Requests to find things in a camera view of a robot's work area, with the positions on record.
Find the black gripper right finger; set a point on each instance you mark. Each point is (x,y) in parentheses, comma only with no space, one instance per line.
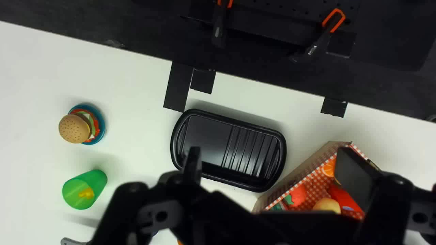
(359,181)

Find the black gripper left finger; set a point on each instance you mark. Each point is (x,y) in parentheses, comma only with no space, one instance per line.
(193,165)

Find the red watermelon slice plush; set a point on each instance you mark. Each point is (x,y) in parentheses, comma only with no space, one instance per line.
(348,199)

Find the orange red peach plush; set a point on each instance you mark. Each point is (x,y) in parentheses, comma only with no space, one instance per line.
(330,167)

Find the yellow banana plush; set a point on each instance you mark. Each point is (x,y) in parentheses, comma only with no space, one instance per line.
(327,206)

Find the small teal toy plate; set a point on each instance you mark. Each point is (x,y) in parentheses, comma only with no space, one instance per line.
(101,123)

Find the black plastic tray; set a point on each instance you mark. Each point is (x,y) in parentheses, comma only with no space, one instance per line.
(227,147)

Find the small black tape patch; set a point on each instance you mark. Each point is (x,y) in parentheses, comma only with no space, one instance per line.
(203,80)
(334,108)

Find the large black tape patch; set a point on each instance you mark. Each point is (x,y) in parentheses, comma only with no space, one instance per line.
(179,86)

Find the green plastic cup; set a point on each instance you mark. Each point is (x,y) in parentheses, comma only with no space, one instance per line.
(84,191)

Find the toy burger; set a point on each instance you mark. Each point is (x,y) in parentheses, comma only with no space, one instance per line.
(74,128)

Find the orange black clamp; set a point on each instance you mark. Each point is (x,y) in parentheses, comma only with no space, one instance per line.
(321,38)

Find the black mounting frame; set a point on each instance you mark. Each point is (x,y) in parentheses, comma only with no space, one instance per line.
(273,18)

